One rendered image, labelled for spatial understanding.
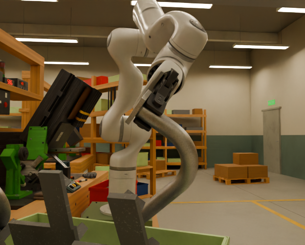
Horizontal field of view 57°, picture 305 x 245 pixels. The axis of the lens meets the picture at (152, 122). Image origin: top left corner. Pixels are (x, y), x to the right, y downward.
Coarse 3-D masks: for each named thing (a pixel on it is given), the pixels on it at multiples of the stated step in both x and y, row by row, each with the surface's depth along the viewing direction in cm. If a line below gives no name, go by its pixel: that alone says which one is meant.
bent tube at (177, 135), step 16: (144, 96) 44; (144, 112) 45; (160, 128) 46; (176, 128) 46; (176, 144) 46; (192, 144) 46; (192, 160) 47; (176, 176) 50; (192, 176) 48; (160, 192) 52; (176, 192) 50; (144, 208) 55; (160, 208) 53
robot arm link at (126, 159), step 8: (128, 128) 122; (136, 128) 123; (128, 136) 123; (136, 136) 123; (144, 136) 124; (136, 144) 123; (120, 152) 124; (128, 152) 122; (136, 152) 124; (112, 160) 123; (120, 160) 121; (128, 160) 122; (136, 160) 126; (112, 168) 123; (120, 168) 121; (128, 168) 122
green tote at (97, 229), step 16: (96, 224) 84; (112, 224) 82; (80, 240) 86; (96, 240) 84; (112, 240) 82; (160, 240) 77; (176, 240) 75; (192, 240) 73; (208, 240) 72; (224, 240) 68
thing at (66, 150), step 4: (52, 148) 189; (56, 148) 189; (60, 148) 189; (64, 148) 189; (68, 148) 189; (72, 148) 189; (76, 148) 189; (80, 148) 189; (84, 148) 196; (48, 152) 183; (52, 152) 183; (56, 152) 183; (60, 152) 183; (64, 152) 183; (68, 152) 183; (72, 152) 183; (76, 152) 183; (80, 152) 193
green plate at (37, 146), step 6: (30, 126) 176; (36, 126) 176; (42, 126) 176; (30, 132) 175; (36, 132) 175; (42, 132) 175; (36, 138) 174; (42, 138) 174; (30, 144) 172; (36, 144) 172; (42, 144) 172; (30, 150) 171; (36, 150) 171; (42, 150) 171; (30, 156) 170; (36, 156) 170
